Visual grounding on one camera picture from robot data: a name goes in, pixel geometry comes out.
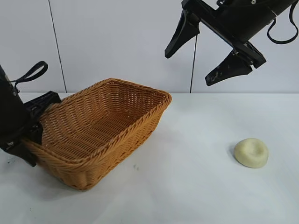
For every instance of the pale yellow egg yolk pastry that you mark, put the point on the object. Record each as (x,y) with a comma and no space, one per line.
(251,154)

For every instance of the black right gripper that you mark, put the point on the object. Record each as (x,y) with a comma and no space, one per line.
(245,18)

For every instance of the brown woven wicker basket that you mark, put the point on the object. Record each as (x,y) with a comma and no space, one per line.
(98,133)

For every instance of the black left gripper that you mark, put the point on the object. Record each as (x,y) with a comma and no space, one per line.
(11,116)

